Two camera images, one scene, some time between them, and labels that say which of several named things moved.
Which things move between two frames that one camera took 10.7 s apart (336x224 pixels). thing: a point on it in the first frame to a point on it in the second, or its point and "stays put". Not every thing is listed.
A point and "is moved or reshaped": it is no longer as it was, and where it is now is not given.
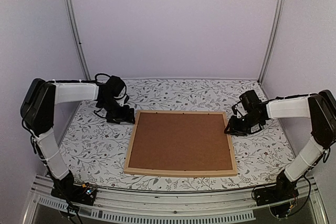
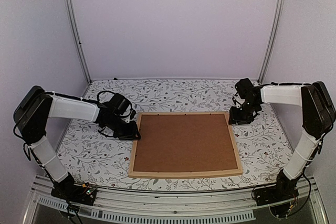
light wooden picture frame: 181,173 is moved or reshaped
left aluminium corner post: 71,10 stays put
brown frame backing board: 181,140 stays put
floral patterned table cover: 95,150 stays put
